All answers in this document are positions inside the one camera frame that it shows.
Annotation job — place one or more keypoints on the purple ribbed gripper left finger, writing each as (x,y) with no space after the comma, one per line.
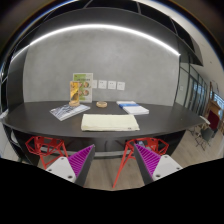
(75,167)

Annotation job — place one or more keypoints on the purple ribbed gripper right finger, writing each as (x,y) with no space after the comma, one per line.
(153,166)

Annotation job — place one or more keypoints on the cream folded towel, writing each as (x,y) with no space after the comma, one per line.
(106,122)

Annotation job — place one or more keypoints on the grey patterned magazine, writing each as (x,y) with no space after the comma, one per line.
(66,111)

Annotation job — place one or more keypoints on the white blue booklet stack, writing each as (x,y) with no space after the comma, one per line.
(132,107)

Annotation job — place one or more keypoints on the yellow acrylic sign stand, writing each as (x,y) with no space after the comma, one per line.
(74,94)

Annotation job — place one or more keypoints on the black chair in background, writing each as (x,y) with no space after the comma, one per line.
(205,136)

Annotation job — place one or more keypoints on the dark red armchair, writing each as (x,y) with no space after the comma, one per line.
(214,120)

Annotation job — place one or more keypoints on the curved led light strip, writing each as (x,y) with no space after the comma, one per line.
(100,27)

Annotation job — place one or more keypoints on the right red wire stool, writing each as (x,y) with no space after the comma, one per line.
(156,145)

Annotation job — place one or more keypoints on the red wire stool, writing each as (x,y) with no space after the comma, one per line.
(46,146)
(156,145)

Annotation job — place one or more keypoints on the left red wire stool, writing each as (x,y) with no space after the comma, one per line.
(46,146)

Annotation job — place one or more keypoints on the white wall socket left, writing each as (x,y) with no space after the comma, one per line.
(102,84)

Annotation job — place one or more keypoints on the white wall socket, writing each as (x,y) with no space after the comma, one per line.
(102,84)
(121,86)
(112,85)

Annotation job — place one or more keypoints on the white wall socket right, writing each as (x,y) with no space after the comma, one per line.
(121,86)

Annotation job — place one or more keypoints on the green white wall poster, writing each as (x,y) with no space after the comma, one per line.
(85,86)

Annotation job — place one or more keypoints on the white wall socket middle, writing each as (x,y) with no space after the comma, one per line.
(112,85)

